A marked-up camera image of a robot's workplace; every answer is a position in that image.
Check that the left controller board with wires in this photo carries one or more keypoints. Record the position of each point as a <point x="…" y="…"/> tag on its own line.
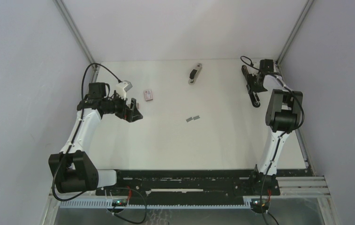
<point x="124" y="203"/>

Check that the white cable duct strip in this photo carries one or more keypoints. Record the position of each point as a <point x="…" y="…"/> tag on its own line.
<point x="103" y="204"/>

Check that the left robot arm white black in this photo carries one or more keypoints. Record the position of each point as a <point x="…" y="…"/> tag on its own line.
<point x="71" y="168"/>

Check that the right controller board with wires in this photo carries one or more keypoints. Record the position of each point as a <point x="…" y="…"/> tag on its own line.
<point x="261" y="207"/>

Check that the silver black staple remover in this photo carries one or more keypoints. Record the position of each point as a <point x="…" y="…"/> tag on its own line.
<point x="194" y="73"/>

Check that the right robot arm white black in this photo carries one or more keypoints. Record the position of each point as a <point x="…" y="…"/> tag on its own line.
<point x="284" y="113"/>

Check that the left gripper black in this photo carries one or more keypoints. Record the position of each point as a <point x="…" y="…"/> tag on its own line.
<point x="132" y="114"/>

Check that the red white staple box sleeve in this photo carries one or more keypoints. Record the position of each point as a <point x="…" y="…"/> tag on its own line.
<point x="148" y="95"/>

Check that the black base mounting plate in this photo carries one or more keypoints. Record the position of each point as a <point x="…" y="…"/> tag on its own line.
<point x="202" y="187"/>

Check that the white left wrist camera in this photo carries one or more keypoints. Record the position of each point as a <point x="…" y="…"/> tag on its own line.
<point x="122" y="88"/>

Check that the controller board with wires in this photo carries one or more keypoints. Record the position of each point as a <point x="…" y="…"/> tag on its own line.
<point x="261" y="207"/>
<point x="124" y="203"/>

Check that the black stapler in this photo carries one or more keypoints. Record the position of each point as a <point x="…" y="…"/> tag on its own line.
<point x="252" y="95"/>

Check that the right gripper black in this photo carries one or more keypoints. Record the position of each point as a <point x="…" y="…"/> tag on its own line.
<point x="252" y="86"/>

